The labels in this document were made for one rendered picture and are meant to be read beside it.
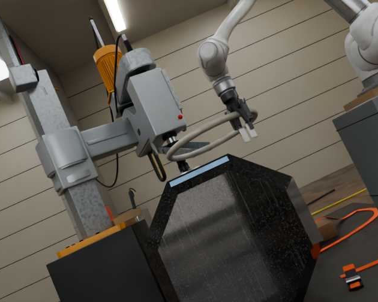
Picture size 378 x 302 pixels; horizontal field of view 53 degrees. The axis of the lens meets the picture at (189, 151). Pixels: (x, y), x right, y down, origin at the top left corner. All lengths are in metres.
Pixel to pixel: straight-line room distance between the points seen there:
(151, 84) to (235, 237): 1.12
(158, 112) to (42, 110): 0.91
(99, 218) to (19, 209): 5.28
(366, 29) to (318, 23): 6.98
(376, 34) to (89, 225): 2.06
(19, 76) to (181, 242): 1.67
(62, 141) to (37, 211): 5.14
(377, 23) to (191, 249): 1.27
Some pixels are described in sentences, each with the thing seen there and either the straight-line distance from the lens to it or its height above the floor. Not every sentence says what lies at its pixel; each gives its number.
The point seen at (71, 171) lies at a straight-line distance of 2.77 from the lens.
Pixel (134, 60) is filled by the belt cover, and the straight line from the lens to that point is 2.50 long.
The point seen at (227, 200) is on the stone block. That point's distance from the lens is 1.92.
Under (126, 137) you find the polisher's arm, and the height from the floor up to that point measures 1.37.
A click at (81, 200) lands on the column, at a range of 2.77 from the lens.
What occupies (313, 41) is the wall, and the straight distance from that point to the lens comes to 8.42.
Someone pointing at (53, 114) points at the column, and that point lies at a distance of 2.93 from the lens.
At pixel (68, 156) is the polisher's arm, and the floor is 1.35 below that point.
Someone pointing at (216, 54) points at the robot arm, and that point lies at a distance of 1.52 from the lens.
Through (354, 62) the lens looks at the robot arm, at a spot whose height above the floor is 0.98.
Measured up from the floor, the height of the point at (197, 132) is 0.98.
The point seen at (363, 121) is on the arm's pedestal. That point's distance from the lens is 1.73.
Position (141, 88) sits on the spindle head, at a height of 1.49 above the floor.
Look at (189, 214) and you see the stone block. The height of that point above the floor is 0.67.
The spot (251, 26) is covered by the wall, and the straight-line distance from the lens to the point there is 8.25.
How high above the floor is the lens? 0.75
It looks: 6 degrees up
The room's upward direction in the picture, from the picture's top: 25 degrees counter-clockwise
